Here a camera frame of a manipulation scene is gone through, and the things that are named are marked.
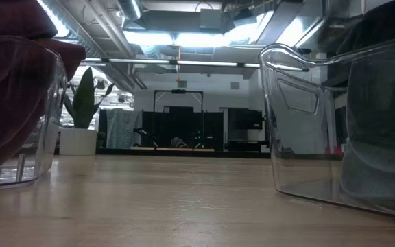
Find black partition panels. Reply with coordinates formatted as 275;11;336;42
141;109;224;150

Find grey-green hanging cloth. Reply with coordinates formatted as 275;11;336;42
106;108;143;149

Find long hanging tube light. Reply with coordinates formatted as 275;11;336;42
80;57;261;69

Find clear plastic bin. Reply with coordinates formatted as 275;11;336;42
258;32;395;222
0;36;69;191

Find grey ceiling unit box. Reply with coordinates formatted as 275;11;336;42
199;8;224;30

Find green snake plant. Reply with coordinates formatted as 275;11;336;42
63;67;115;130

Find white plant pot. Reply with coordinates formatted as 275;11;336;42
58;128;98;156

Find black aluminium table frame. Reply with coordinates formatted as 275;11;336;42
96;146;344;161

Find black gantry frame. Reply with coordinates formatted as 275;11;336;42
153;89;204;113

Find black wall monitor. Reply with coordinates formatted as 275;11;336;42
227;108;264;130

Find smooth round silver duct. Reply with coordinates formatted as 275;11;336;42
117;0;143;21

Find ribbed silver air duct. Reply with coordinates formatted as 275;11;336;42
38;0;106;59

